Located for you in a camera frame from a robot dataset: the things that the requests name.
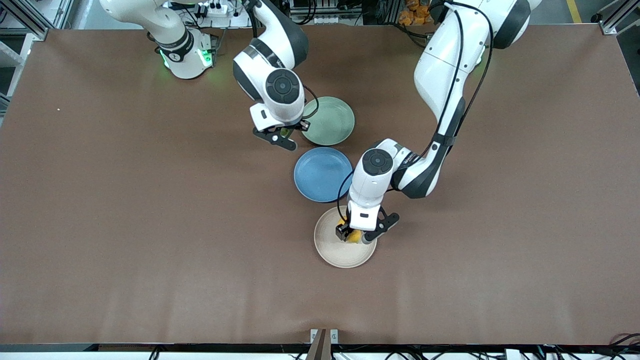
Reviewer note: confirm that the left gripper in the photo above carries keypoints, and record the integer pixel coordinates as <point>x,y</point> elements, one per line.
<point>343,231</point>

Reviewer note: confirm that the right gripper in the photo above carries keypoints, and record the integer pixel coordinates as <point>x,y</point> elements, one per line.
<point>294,127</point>

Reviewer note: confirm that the yellow lemon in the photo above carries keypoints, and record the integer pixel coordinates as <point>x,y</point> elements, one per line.
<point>354,237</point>

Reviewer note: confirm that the green lettuce leaf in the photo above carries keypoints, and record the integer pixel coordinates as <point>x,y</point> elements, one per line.
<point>284,133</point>

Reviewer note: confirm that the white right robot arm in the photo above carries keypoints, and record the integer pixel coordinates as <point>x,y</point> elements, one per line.
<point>272,30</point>

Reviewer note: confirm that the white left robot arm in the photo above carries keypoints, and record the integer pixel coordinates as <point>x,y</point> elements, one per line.
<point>445,65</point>

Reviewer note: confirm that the beige round plate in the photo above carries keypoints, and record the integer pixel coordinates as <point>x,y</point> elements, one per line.
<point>340,255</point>

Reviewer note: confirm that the green round plate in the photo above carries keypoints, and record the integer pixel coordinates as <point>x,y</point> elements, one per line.
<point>332,122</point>

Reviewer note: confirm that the blue round plate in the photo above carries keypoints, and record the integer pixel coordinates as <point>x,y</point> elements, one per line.
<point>320,175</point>

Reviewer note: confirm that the dark equipment rack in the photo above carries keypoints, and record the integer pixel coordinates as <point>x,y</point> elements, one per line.
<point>345,10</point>

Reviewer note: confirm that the white power strip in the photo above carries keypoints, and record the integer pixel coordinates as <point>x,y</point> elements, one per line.
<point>215,9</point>

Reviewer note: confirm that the orange packaged goods pile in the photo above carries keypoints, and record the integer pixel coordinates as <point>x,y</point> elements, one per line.
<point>412,15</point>

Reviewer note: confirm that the grey metal table bracket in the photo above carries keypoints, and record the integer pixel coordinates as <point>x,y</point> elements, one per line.
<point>313,334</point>

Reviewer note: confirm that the aluminium frame profile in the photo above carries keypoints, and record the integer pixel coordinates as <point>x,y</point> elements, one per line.
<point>30,20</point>
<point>611,26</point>

